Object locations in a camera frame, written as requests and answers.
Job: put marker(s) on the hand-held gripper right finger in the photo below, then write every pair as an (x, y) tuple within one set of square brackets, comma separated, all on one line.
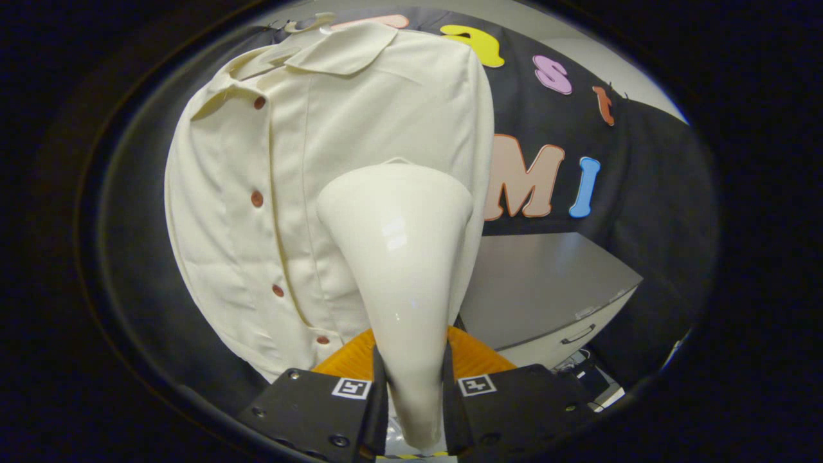
[(514, 408)]

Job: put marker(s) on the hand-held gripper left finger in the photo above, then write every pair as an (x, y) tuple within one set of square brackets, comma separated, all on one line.
[(308, 411)]

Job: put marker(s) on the white garment steamer head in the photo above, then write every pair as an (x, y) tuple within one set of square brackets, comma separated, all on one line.
[(398, 270)]

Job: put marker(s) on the cream button-up shirt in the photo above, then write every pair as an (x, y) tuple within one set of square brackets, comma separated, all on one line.
[(308, 193)]

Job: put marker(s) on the white clothes hanger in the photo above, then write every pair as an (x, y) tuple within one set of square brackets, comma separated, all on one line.
[(308, 24)]

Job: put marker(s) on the small dark box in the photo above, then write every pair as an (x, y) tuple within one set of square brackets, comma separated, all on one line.
[(588, 374)]

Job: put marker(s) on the grey-topped white cabinet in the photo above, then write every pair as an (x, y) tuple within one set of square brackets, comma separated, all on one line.
[(546, 283)]

